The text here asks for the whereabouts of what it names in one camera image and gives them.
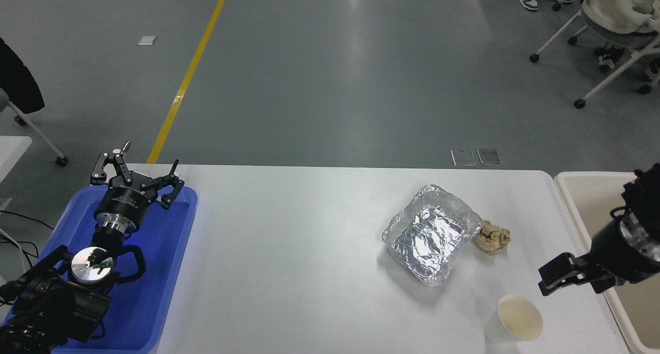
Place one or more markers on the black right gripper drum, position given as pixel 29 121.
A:
pixel 619 256

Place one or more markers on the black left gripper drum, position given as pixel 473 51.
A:
pixel 124 204

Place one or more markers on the white paper cup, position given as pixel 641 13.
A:
pixel 520 318

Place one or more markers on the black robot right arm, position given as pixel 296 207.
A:
pixel 647 189

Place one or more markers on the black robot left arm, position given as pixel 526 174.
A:
pixel 49 302

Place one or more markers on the grey chair with castors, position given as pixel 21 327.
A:
pixel 62 161

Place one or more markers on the blue plastic tray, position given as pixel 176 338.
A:
pixel 165 251

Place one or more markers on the large pale bin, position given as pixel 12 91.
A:
pixel 588 199

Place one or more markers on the crumpled tan paper ball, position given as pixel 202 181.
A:
pixel 492 238

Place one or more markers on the white side table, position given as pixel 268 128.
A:
pixel 13 150

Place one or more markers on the clear floor plate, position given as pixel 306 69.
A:
pixel 490 157
pixel 463 157

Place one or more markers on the crinkled foil tray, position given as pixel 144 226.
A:
pixel 428 238

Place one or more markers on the white office chair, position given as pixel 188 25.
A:
pixel 619 9

